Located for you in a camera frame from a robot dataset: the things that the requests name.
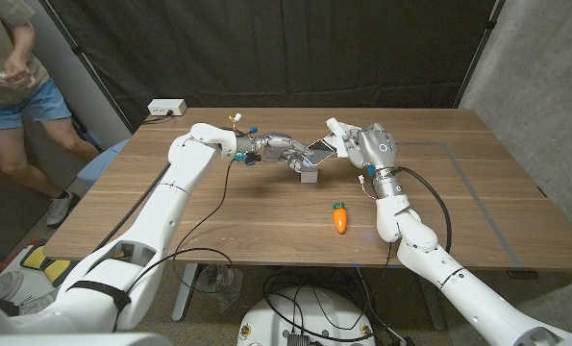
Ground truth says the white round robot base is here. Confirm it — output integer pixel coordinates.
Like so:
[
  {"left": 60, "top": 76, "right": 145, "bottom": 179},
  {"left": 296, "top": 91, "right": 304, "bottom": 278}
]
[{"left": 236, "top": 286, "right": 378, "bottom": 346}]

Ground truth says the white power strip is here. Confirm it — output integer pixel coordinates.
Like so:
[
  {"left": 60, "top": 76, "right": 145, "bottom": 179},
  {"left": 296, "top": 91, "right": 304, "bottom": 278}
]
[{"left": 147, "top": 98, "right": 188, "bottom": 117}]

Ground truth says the grey sneaker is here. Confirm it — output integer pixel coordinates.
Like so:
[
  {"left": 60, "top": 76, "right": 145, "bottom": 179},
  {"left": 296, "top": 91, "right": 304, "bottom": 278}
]
[
  {"left": 17, "top": 289, "right": 60, "bottom": 317},
  {"left": 0, "top": 270, "right": 25, "bottom": 302}
]

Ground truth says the black power strip cord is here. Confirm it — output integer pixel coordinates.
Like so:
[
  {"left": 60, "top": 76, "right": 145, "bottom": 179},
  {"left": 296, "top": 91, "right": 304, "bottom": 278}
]
[{"left": 142, "top": 110, "right": 175, "bottom": 126}]

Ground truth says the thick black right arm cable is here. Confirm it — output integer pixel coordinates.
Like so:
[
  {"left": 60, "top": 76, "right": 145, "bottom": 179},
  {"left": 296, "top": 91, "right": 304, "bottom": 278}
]
[{"left": 389, "top": 165, "right": 455, "bottom": 255}]

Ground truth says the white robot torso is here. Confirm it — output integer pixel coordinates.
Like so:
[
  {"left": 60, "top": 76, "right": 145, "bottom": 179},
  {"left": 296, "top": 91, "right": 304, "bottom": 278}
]
[{"left": 0, "top": 332, "right": 172, "bottom": 346}]

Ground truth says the person in olive shirt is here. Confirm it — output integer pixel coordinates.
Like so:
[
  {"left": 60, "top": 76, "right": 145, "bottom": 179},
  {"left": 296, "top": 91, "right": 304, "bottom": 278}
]
[{"left": 0, "top": 0, "right": 101, "bottom": 230}]

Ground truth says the light blue stool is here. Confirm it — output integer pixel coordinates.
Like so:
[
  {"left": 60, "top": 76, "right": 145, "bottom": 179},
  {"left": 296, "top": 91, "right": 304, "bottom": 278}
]
[{"left": 76, "top": 138, "right": 131, "bottom": 189}]

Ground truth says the clear plastic bag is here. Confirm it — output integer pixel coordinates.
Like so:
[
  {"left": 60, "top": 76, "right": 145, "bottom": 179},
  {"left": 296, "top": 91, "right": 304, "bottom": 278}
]
[{"left": 194, "top": 263, "right": 245, "bottom": 314}]

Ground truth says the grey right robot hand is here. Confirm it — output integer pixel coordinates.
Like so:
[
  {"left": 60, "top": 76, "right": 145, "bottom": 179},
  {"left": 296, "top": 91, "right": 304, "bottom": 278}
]
[{"left": 344, "top": 121, "right": 399, "bottom": 171}]

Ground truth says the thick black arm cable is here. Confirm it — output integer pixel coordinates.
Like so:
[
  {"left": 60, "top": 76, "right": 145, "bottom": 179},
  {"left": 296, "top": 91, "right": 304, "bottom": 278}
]
[
  {"left": 94, "top": 162, "right": 172, "bottom": 252},
  {"left": 389, "top": 165, "right": 455, "bottom": 255}
]

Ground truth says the grey tape outline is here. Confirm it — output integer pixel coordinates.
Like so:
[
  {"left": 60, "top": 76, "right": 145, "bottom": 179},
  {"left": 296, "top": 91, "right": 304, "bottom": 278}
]
[{"left": 395, "top": 140, "right": 523, "bottom": 269}]

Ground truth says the black backdrop pole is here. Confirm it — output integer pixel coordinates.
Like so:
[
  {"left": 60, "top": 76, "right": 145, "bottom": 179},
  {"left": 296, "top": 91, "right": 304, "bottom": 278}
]
[
  {"left": 452, "top": 0, "right": 507, "bottom": 110},
  {"left": 38, "top": 0, "right": 136, "bottom": 135}
]

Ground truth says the black backdrop curtain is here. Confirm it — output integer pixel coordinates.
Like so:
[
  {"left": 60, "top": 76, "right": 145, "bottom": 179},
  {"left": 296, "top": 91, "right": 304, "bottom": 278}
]
[{"left": 39, "top": 0, "right": 506, "bottom": 134}]

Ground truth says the white floor board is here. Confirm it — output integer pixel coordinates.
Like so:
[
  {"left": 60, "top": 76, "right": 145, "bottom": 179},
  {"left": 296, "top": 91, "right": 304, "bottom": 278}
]
[{"left": 0, "top": 242, "right": 92, "bottom": 309}]

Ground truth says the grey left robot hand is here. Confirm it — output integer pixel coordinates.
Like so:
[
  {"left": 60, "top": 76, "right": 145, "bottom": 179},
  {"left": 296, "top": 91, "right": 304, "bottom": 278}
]
[{"left": 251, "top": 133, "right": 316, "bottom": 175}]

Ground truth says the black floor cable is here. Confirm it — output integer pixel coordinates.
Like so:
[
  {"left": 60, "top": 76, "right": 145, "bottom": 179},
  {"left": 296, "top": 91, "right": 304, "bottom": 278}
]
[{"left": 261, "top": 267, "right": 412, "bottom": 346}]

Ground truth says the orange toy carrot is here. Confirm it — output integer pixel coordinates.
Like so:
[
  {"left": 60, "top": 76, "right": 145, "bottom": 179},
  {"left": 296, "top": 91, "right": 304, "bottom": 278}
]
[{"left": 333, "top": 201, "right": 349, "bottom": 235}]

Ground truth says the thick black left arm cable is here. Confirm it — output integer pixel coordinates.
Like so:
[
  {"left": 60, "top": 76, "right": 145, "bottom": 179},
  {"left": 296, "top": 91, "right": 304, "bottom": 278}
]
[{"left": 94, "top": 162, "right": 172, "bottom": 252}]

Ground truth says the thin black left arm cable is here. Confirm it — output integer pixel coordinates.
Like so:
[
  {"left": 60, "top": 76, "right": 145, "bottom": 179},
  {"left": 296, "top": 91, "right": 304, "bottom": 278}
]
[{"left": 135, "top": 160, "right": 235, "bottom": 295}]

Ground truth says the black under-table box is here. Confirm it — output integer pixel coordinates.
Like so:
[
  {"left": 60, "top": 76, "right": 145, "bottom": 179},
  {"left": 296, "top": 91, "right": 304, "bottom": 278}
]
[{"left": 506, "top": 269, "right": 539, "bottom": 282}]

